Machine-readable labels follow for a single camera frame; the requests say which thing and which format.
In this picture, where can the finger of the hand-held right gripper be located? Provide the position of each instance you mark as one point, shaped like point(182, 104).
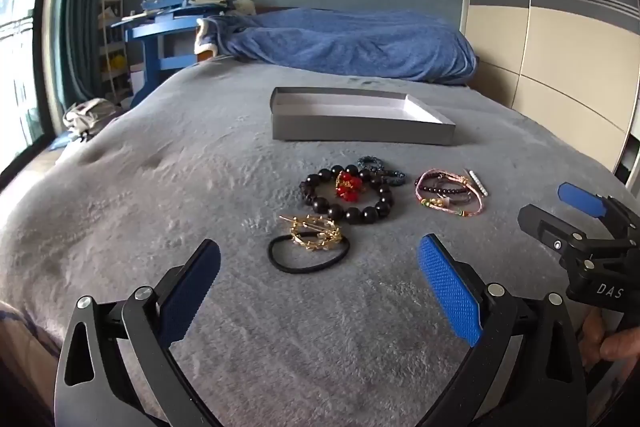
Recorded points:
point(580, 199)
point(550, 227)

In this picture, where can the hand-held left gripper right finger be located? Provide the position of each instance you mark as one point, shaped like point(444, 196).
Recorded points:
point(447, 287)

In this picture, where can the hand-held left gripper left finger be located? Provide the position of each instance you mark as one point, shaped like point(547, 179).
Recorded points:
point(192, 292)

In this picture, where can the grey cardboard box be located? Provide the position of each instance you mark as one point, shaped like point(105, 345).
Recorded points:
point(360, 114)

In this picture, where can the person's right hand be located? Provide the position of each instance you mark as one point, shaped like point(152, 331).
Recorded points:
point(615, 342)

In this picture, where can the grey bed blanket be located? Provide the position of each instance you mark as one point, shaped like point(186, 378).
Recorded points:
point(175, 187)

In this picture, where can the beige wardrobe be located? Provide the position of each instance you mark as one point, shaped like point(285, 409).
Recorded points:
point(560, 32)

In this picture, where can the grey cloth bundle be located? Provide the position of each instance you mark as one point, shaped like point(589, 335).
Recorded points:
point(90, 114)

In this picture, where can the yellow toy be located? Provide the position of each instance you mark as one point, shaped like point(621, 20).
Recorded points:
point(118, 62)

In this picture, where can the blue blanket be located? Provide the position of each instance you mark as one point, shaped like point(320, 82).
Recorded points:
point(360, 39)

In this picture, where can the blue desk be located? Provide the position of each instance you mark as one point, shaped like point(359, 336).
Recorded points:
point(155, 29)

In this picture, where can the white shelf rack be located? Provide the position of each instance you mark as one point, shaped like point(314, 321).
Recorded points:
point(111, 32)

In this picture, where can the white plush toy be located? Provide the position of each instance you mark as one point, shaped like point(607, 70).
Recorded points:
point(246, 6)

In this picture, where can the window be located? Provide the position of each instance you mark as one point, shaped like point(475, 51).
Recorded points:
point(20, 57)

